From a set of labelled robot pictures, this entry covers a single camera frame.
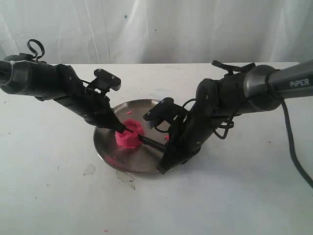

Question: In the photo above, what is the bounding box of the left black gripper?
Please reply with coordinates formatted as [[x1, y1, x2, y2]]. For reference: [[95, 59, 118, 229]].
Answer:
[[54, 80, 125, 133]]

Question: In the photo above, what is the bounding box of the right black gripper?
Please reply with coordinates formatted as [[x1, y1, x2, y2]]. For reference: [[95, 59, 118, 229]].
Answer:
[[156, 104, 232, 175]]

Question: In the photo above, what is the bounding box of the pink putty lump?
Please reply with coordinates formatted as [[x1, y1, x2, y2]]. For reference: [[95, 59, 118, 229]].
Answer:
[[115, 119, 145, 149]]

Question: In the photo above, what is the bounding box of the black kitchen knife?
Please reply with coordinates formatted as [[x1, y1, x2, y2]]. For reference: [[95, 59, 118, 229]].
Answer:
[[125, 128, 166, 152]]

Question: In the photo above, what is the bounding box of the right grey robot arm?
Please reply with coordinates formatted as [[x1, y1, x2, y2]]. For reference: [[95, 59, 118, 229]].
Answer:
[[150, 61, 313, 173]]

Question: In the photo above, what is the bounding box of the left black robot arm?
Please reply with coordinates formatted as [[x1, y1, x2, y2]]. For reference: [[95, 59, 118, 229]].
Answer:
[[0, 53, 126, 133]]

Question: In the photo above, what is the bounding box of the round stainless steel plate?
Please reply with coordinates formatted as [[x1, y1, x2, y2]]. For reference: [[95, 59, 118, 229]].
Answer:
[[93, 99, 183, 175]]

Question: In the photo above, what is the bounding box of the white backdrop curtain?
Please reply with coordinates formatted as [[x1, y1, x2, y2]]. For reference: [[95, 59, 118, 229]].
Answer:
[[0, 0, 313, 64]]

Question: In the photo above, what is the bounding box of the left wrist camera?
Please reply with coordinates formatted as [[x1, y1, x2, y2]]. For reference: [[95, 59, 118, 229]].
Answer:
[[87, 69, 121, 93]]

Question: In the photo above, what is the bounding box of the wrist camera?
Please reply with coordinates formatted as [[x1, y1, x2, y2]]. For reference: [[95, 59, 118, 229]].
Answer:
[[142, 97, 188, 129], [87, 69, 121, 93]]

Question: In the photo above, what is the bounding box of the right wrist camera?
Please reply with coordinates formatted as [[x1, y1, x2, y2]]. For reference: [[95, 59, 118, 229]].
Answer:
[[142, 97, 188, 129]]

